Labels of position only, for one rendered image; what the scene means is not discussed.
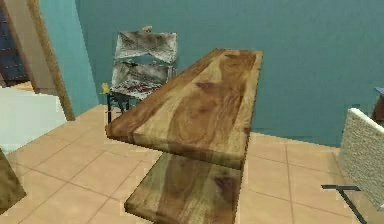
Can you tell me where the brown wooden table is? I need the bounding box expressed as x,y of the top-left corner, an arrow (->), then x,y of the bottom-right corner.
105,48 -> 264,224

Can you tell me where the grey cloth folding chair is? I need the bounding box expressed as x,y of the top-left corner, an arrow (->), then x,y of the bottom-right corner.
101,25 -> 179,125

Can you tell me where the dark red furniture piece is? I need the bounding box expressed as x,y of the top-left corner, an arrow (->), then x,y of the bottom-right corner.
370,86 -> 384,126

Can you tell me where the brown wooden door frame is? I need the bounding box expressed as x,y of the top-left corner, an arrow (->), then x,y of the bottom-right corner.
0,0 -> 77,122

